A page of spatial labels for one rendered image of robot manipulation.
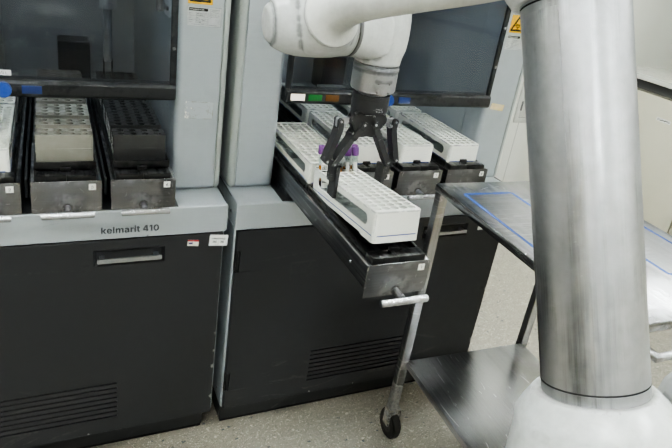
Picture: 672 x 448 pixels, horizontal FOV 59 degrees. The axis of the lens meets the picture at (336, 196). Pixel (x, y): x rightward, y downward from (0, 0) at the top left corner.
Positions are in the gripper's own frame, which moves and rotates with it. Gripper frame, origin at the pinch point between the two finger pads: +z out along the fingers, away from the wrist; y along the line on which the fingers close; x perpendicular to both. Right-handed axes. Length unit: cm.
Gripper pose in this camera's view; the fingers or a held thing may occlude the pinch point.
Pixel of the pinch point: (355, 185)
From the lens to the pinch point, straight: 126.4
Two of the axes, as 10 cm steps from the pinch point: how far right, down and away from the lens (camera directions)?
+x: -4.0, -4.2, 8.1
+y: 9.1, -0.4, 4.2
